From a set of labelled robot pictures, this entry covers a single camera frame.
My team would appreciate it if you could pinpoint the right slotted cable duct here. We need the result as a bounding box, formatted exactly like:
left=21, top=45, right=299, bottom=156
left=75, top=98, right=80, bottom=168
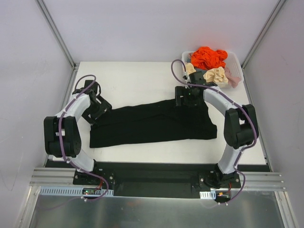
left=199, top=190, right=216, bottom=200

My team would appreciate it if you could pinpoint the black t-shirt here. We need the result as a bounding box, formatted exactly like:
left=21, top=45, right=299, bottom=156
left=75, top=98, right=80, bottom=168
left=89, top=99, right=217, bottom=148

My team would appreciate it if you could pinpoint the left aluminium frame post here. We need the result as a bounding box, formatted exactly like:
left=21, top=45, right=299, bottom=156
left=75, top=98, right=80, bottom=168
left=35, top=0, right=77, bottom=69

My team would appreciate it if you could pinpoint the white plastic basket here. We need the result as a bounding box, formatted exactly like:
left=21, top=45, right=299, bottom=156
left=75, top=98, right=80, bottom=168
left=181, top=51, right=244, bottom=89

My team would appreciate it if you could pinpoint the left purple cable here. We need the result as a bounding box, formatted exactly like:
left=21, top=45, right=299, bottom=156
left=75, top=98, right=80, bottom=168
left=58, top=74, right=110, bottom=202

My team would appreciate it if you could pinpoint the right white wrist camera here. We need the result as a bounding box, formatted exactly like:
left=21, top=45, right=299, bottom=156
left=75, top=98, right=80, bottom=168
left=183, top=74, right=189, bottom=80

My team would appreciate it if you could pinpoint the slotted cable duct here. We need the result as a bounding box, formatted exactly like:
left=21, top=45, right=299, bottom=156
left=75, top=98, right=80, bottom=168
left=40, top=186, right=114, bottom=197
left=199, top=190, right=216, bottom=200

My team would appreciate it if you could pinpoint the right aluminium frame post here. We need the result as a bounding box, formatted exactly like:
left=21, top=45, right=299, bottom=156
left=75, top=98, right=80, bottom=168
left=241, top=0, right=287, bottom=70

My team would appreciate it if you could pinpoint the orange t-shirt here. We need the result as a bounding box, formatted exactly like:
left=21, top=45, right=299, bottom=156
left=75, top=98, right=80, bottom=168
left=191, top=47, right=228, bottom=70

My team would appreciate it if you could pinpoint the pink t-shirt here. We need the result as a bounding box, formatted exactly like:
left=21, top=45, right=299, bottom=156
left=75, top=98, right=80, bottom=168
left=224, top=67, right=241, bottom=88

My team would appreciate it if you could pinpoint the aluminium front rail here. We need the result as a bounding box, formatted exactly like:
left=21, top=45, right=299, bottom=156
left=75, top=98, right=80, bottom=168
left=29, top=167, right=75, bottom=187

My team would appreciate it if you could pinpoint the grey-blue t-shirt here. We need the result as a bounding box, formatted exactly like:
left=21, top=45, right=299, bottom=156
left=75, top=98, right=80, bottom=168
left=196, top=68, right=207, bottom=76

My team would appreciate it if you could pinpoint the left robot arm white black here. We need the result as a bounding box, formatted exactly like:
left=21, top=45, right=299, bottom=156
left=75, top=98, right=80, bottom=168
left=43, top=80, right=112, bottom=185

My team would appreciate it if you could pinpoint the left slotted cable duct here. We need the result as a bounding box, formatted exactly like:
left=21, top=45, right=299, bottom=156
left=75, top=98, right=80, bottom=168
left=40, top=186, right=114, bottom=197

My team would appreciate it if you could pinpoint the cream t-shirt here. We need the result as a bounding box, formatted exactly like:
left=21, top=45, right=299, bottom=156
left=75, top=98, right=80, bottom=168
left=185, top=63, right=228, bottom=85

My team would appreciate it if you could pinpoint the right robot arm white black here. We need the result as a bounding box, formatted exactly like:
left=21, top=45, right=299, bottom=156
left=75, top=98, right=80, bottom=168
left=175, top=72, right=258, bottom=189

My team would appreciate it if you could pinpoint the aluminium frame post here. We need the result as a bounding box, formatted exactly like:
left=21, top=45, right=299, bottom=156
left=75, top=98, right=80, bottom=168
left=241, top=0, right=287, bottom=70
left=35, top=0, right=77, bottom=69

